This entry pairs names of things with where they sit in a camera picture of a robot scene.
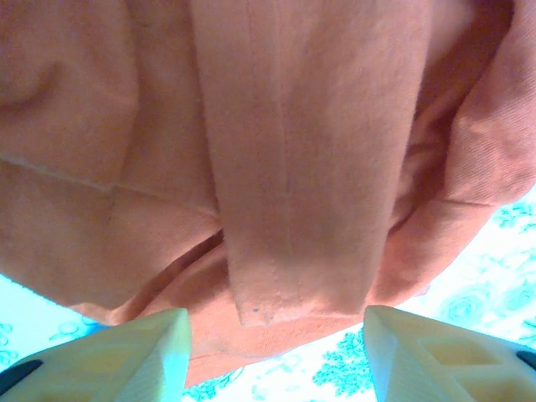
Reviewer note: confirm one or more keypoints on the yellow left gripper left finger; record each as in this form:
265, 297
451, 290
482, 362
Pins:
125, 364

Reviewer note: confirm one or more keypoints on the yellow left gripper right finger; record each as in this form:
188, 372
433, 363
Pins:
439, 368

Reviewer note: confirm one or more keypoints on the orange t-shirt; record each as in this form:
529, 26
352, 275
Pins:
268, 146

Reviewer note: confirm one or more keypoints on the floral tablecloth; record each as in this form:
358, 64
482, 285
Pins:
481, 293

